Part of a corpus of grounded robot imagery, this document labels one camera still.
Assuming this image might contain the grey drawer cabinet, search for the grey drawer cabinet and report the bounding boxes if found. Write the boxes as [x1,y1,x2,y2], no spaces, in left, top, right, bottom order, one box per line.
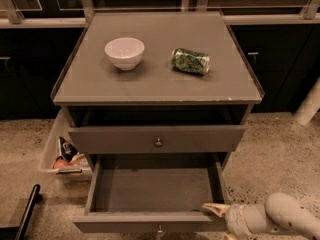
[50,11,266,172]

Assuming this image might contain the white pole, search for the white pole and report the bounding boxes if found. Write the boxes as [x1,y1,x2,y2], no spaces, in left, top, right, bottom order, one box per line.
[294,77,320,125]

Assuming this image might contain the dark snack bag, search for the dark snack bag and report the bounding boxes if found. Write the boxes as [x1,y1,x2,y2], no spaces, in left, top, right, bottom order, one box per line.
[58,137,78,162]

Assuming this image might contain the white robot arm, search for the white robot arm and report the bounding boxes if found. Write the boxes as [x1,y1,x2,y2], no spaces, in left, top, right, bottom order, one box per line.
[202,192,320,240]

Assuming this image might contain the red apple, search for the red apple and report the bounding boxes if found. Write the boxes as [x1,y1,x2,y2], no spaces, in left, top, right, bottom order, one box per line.
[53,159,69,169]

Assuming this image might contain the green soda can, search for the green soda can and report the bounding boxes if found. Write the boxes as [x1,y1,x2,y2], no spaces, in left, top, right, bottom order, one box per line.
[171,48,211,76]

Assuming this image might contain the clear plastic bin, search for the clear plastic bin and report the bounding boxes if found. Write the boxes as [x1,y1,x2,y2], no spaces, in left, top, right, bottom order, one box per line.
[39,110,92,182]

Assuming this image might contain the black bar object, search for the black bar object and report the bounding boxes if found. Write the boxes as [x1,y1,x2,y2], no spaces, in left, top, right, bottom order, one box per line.
[0,184,42,240]

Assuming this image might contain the grey top drawer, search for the grey top drawer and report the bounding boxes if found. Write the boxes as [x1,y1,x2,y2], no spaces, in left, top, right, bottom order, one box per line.
[68,125,245,154]

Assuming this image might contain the metal window frame rail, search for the metal window frame rail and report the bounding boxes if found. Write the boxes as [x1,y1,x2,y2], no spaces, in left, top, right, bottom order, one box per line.
[0,0,320,28]

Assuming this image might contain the grey drawer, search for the grey drawer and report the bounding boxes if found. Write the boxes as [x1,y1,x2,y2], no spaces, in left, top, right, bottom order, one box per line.
[74,153,227,233]
[68,125,245,154]

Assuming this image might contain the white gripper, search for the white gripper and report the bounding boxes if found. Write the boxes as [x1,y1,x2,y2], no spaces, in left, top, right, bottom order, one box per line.
[202,203,259,240]

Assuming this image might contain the white ceramic bowl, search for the white ceramic bowl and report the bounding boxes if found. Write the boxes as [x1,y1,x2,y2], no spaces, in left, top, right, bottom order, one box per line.
[104,37,145,71]

